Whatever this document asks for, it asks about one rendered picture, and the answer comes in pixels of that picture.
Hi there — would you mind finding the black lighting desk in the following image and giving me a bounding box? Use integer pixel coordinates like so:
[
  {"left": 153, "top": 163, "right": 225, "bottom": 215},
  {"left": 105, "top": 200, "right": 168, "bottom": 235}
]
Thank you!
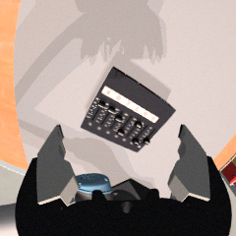
[{"left": 81, "top": 66, "right": 176, "bottom": 152}]

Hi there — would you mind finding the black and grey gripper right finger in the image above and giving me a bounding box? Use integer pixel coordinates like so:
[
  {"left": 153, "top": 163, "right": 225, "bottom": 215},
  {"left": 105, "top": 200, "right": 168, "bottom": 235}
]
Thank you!
[{"left": 167, "top": 124, "right": 232, "bottom": 236}]

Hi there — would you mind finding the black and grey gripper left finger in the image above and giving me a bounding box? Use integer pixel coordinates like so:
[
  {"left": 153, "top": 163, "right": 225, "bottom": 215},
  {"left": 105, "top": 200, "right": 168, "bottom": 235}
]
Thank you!
[{"left": 15, "top": 125, "right": 79, "bottom": 236}]

